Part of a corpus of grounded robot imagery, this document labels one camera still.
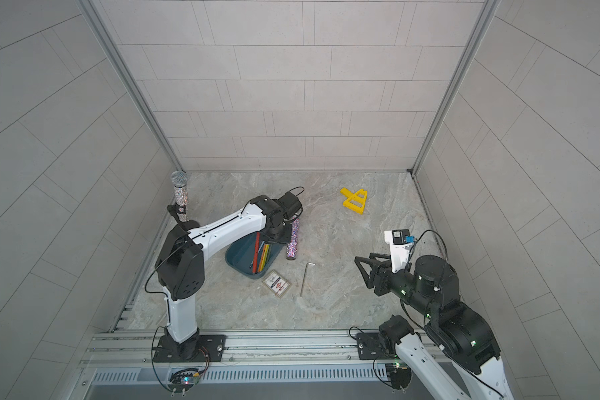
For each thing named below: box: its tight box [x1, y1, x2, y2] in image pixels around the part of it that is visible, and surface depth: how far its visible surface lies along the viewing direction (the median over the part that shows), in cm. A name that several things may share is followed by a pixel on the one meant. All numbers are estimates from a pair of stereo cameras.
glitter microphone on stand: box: [170, 170, 189, 223], surface depth 80 cm
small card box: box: [261, 269, 293, 300], surface depth 84 cm
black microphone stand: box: [166, 201, 200, 234], surface depth 87 cm
